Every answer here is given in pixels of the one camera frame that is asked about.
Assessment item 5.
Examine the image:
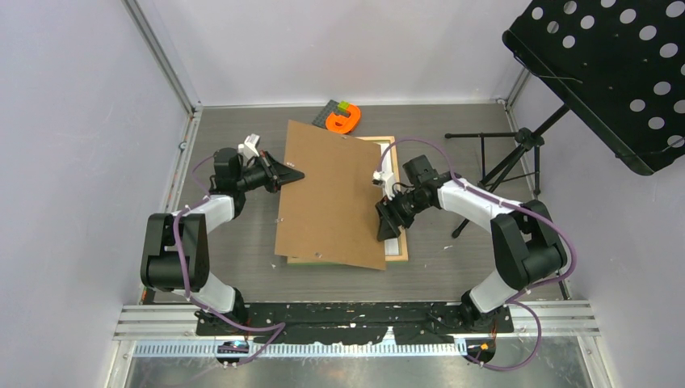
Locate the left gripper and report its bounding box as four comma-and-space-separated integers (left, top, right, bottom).
236, 151, 304, 195

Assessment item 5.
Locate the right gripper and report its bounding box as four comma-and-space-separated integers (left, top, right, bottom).
376, 188, 431, 243

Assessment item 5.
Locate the landscape photo print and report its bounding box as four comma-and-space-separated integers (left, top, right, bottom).
376, 137, 403, 262

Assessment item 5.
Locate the wooden picture frame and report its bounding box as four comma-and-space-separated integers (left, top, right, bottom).
286, 136, 410, 264

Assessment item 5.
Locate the brown backing board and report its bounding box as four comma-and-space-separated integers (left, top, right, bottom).
275, 120, 386, 270

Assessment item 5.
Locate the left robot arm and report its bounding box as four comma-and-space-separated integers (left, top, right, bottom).
140, 148, 305, 335

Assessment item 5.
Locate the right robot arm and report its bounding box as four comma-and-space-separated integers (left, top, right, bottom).
372, 155, 568, 332

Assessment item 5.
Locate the orange plastic horseshoe piece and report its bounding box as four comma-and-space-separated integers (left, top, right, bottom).
326, 103, 361, 134

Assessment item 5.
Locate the grey building baseplate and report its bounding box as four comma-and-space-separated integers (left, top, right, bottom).
311, 99, 339, 129

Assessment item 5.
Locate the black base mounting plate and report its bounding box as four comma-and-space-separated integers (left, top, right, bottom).
195, 302, 514, 345

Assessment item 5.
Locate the black perforated music stand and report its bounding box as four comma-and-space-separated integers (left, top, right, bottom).
443, 0, 685, 240

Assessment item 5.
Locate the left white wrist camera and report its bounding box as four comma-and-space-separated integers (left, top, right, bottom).
237, 133, 260, 159

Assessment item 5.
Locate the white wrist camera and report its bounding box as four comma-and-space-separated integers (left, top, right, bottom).
237, 133, 260, 159
372, 170, 397, 200

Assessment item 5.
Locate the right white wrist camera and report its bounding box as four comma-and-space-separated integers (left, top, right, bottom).
372, 170, 397, 200

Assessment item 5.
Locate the aluminium rail frame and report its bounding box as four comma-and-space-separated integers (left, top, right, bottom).
106, 300, 615, 387

